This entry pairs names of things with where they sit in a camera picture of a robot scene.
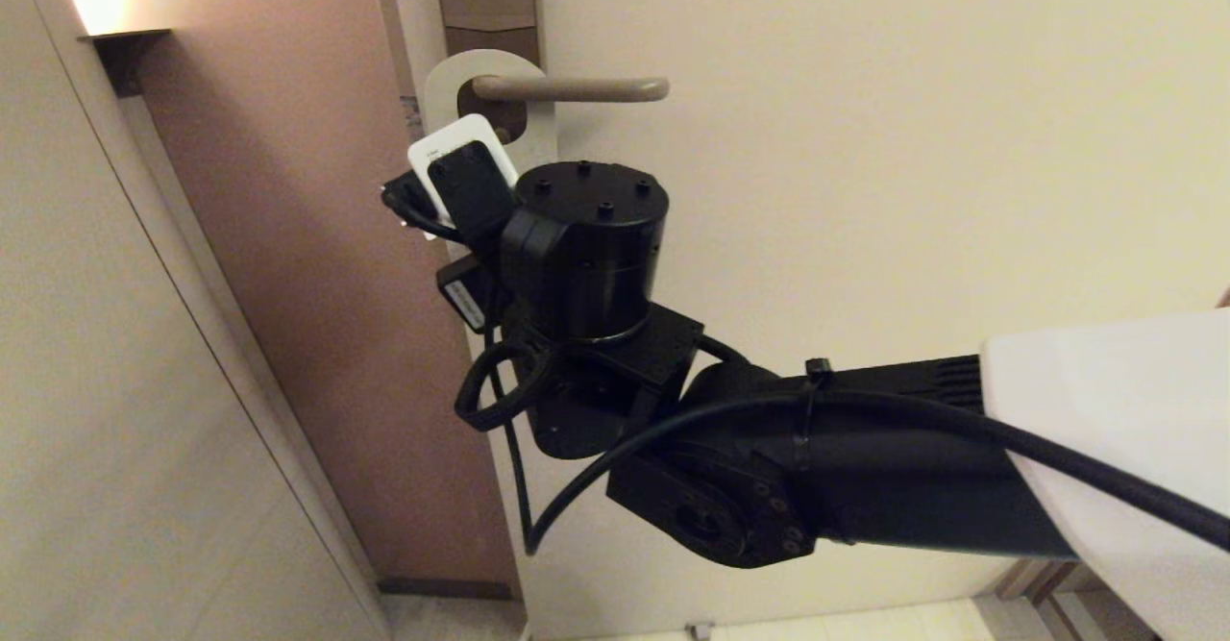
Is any blue and white door hanger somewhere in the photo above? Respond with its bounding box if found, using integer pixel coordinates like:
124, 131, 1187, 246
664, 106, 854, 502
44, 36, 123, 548
424, 49, 559, 176

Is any beige metal door handle lever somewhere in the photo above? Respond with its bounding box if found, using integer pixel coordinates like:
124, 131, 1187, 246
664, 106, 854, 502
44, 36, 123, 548
471, 75, 671, 104

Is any black wall lamp bracket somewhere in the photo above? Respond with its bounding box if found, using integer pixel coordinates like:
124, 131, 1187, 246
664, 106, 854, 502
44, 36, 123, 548
77, 31, 170, 99

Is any brown door frame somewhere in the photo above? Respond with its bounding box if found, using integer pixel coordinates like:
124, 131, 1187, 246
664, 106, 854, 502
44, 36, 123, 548
995, 559, 1164, 641

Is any white room door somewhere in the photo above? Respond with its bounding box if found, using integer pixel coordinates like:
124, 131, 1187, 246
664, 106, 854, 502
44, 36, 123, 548
370, 0, 1230, 641

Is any thick braided black cable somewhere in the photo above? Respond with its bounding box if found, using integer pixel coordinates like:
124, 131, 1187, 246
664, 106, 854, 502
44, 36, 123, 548
455, 338, 555, 432

